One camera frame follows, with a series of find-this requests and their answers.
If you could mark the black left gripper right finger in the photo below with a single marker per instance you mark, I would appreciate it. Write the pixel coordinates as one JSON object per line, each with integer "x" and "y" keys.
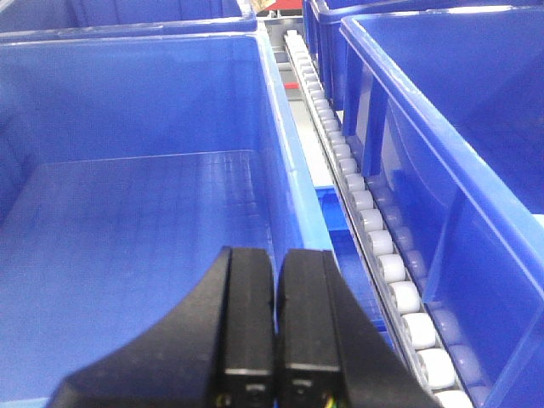
{"x": 329, "y": 353}

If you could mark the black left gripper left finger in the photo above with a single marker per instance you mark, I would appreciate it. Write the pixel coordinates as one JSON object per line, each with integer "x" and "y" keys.
{"x": 214, "y": 349}

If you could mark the white roller conveyor track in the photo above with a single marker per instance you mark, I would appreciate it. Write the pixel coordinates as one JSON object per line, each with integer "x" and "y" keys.
{"x": 411, "y": 330}

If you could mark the blue plastic crate middle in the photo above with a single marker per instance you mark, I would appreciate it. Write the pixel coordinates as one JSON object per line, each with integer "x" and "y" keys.
{"x": 126, "y": 165}

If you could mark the blue plastic crate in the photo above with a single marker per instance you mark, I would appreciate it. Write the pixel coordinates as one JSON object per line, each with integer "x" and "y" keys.
{"x": 444, "y": 111}
{"x": 126, "y": 165}

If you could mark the blue plastic crate right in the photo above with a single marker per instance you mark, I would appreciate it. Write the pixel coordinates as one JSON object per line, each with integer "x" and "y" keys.
{"x": 444, "y": 111}

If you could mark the blue crate far right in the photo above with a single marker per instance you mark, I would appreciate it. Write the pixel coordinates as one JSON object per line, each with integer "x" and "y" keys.
{"x": 322, "y": 22}

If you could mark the blue crate far left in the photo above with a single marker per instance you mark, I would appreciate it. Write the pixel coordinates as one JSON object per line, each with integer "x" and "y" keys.
{"x": 32, "y": 21}

